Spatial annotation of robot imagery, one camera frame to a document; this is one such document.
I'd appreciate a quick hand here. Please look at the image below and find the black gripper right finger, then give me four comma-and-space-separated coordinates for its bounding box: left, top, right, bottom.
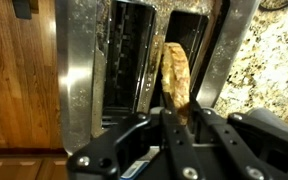
188, 94, 288, 180

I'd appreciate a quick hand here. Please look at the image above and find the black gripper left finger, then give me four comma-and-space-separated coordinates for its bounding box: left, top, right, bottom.
67, 92, 200, 180

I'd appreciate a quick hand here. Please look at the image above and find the toasted brown bread slice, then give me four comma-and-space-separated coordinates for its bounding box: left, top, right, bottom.
159, 42, 192, 127

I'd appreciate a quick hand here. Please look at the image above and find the stainless steel bread toaster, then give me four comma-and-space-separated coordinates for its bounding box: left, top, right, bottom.
54, 0, 262, 158

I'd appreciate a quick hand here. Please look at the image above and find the wooden base cabinet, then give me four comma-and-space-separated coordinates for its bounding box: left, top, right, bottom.
0, 148, 69, 180

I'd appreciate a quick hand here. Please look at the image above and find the dark grey block foot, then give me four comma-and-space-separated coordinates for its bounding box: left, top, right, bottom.
11, 0, 40, 20

